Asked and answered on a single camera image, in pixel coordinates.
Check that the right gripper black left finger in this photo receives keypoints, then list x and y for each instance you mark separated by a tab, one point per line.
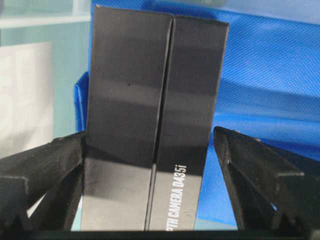
40	188

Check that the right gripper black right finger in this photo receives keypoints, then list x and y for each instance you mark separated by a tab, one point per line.
270	189

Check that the black box D435i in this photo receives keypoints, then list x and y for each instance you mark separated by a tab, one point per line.
153	85

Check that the clear plastic storage case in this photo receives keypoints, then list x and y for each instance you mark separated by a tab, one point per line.
44	47

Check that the blue cloth liner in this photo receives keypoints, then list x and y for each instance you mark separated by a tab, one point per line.
270	81

